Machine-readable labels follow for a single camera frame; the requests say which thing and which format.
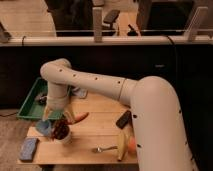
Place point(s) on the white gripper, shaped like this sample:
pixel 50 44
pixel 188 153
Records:
pixel 57 98

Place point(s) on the yellow banana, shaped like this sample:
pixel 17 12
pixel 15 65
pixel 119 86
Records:
pixel 121 146

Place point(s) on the blue plastic cup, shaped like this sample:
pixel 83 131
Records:
pixel 44 127

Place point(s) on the white horizontal rail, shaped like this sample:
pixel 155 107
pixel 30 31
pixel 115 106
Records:
pixel 106 40

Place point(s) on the metal spoon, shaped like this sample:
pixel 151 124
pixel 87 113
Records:
pixel 102 149

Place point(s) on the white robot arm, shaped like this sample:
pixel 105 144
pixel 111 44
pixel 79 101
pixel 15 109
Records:
pixel 157 116

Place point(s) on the grey cloth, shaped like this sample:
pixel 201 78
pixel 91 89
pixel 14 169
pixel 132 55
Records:
pixel 79 92

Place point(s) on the wooden table board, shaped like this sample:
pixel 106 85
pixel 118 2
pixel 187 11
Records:
pixel 97 130

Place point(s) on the red chili pepper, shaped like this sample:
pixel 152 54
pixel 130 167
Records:
pixel 79 118

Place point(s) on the white paper cup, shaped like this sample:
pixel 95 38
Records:
pixel 65 140

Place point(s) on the orange fruit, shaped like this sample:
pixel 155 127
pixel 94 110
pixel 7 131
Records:
pixel 132 145

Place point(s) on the dark red grape bunch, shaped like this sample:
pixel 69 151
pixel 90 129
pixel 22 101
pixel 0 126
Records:
pixel 60 129

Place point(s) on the dark object in tray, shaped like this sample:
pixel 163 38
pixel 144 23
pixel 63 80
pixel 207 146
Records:
pixel 41 99

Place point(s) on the black rectangular block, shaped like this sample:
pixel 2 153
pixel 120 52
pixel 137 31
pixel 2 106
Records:
pixel 124 119

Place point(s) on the green plastic tray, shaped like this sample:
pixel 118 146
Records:
pixel 30 109

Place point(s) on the blue sponge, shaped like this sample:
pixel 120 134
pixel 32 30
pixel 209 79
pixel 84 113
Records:
pixel 28 149

